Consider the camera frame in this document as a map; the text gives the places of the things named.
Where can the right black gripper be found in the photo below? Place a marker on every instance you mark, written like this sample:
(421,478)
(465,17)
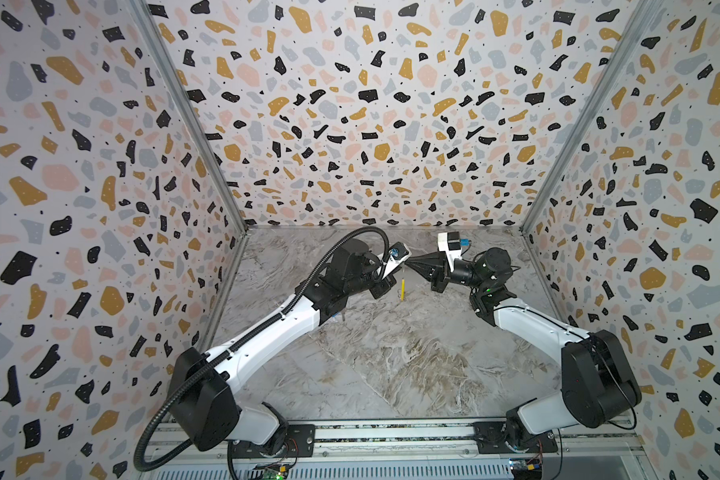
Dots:
(444,271)

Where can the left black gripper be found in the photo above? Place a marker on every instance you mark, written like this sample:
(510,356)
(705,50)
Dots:
(386,286)

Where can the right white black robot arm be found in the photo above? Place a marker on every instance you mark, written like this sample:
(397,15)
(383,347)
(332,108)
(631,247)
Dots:
(597,381)

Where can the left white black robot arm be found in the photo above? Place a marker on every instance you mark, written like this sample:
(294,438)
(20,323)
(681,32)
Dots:
(208,412)

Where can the left green circuit board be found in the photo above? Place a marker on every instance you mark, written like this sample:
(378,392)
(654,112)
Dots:
(275,472)

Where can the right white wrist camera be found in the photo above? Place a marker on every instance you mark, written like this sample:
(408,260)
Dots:
(453,247)

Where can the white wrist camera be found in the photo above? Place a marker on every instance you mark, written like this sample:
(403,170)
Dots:
(453,247)
(398,254)

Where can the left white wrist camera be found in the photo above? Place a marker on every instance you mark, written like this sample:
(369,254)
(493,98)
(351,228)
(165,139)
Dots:
(398,254)

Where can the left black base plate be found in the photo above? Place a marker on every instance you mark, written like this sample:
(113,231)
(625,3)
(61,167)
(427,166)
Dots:
(296,440)

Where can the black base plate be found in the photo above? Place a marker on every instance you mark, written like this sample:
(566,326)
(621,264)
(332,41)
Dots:
(296,440)
(494,437)

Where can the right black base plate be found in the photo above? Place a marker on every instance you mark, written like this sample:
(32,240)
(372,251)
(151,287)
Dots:
(494,437)

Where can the white slotted cable duct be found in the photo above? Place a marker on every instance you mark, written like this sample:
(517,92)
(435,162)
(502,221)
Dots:
(423,469)

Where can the right circuit board with wires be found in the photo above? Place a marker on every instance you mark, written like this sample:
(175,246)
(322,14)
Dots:
(526,468)

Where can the aluminium mounting rail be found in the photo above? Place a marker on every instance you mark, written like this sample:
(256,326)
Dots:
(434,439)

